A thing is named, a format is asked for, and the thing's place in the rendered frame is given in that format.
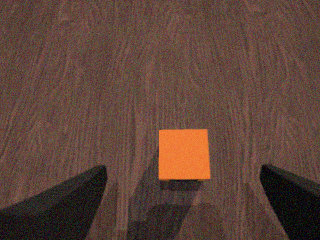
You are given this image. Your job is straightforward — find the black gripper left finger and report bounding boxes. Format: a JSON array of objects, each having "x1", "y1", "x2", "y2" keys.
[{"x1": 0, "y1": 164, "x2": 108, "y2": 240}]

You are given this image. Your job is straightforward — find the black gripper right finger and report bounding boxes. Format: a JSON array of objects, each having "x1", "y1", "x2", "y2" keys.
[{"x1": 259, "y1": 164, "x2": 320, "y2": 240}]

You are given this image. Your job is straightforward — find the orange block with dark square mark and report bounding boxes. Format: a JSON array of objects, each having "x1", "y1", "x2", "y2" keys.
[{"x1": 159, "y1": 129, "x2": 210, "y2": 181}]

